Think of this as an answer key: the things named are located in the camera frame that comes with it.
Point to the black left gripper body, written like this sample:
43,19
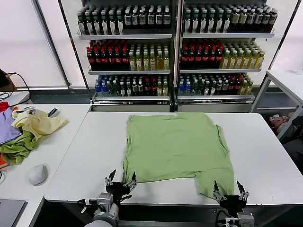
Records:
118,191

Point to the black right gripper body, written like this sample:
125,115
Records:
233,204

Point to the blue white striped item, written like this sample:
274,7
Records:
53,112

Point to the black monitor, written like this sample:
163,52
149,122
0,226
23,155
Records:
3,79

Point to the orange item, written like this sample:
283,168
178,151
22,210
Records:
3,162

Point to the olive green garment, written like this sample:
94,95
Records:
16,149

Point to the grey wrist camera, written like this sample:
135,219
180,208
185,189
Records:
104,201
245,220

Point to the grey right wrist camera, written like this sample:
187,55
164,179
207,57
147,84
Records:
245,220

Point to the grey window frame pole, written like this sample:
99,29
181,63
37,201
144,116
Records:
50,45

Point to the dark slanted frame pole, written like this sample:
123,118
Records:
286,35

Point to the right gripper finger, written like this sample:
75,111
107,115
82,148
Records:
243,195
217,194

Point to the metal drinks shelving unit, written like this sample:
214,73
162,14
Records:
127,71
220,71

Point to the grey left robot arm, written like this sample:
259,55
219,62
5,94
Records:
104,218

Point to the pile of mixed clothes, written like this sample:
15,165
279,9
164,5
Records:
279,120

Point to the cola bottle red cap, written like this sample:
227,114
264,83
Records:
219,60
118,61
97,61
212,60
104,61
198,60
205,60
111,61
191,60
125,61
90,61
184,60

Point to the black window frame pole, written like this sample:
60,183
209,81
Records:
74,52

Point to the purple garment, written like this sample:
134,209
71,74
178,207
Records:
7,127

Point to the brown cardboard box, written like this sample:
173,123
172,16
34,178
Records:
11,81

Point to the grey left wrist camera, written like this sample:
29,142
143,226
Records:
104,201

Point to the light green t-shirt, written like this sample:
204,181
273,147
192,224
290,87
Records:
175,146

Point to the red cloth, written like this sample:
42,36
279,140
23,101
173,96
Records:
3,106

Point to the white metal side table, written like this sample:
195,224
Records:
281,78

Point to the yellow tea bottle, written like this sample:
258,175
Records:
246,61
132,62
146,62
160,62
166,62
139,62
260,61
239,61
225,61
153,62
253,61
232,61

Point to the white computer mouse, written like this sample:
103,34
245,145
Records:
38,175

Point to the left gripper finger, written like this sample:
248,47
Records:
132,182
110,179

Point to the black bag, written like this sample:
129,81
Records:
293,151

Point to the pale yellow shirt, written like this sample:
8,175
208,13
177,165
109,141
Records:
40,123

